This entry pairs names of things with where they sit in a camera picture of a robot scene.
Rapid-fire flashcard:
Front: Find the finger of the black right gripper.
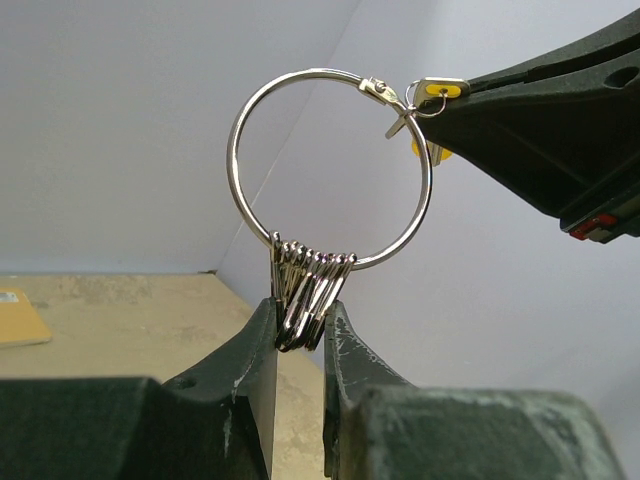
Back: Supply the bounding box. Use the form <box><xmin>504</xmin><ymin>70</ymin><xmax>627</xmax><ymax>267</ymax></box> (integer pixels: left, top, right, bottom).
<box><xmin>419</xmin><ymin>52</ymin><xmax>639</xmax><ymax>243</ymax></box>
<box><xmin>469</xmin><ymin>9</ymin><xmax>640</xmax><ymax>90</ymax></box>

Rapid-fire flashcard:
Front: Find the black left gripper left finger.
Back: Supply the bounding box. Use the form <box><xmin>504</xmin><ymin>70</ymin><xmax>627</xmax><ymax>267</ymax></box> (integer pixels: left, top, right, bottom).
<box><xmin>1</xmin><ymin>298</ymin><xmax>277</xmax><ymax>479</ymax></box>

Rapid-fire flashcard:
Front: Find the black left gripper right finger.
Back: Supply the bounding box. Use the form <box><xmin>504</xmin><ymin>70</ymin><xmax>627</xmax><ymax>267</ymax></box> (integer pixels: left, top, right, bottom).
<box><xmin>323</xmin><ymin>302</ymin><xmax>625</xmax><ymax>479</ymax></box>

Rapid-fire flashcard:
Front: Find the orange key tag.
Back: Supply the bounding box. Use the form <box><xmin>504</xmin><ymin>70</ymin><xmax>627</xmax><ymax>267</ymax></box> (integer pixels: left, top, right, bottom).
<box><xmin>404</xmin><ymin>76</ymin><xmax>471</xmax><ymax>166</ymax></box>

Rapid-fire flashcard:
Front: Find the large metal keyring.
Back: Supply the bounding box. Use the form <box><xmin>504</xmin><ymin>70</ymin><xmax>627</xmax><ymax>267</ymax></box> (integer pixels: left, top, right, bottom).
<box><xmin>226</xmin><ymin>68</ymin><xmax>434</xmax><ymax>271</ymax></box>

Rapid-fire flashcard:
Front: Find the tan spiral notebook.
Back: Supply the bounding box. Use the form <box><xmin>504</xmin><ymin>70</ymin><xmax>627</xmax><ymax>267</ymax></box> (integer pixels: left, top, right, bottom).
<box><xmin>0</xmin><ymin>288</ymin><xmax>52</xmax><ymax>348</ymax></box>

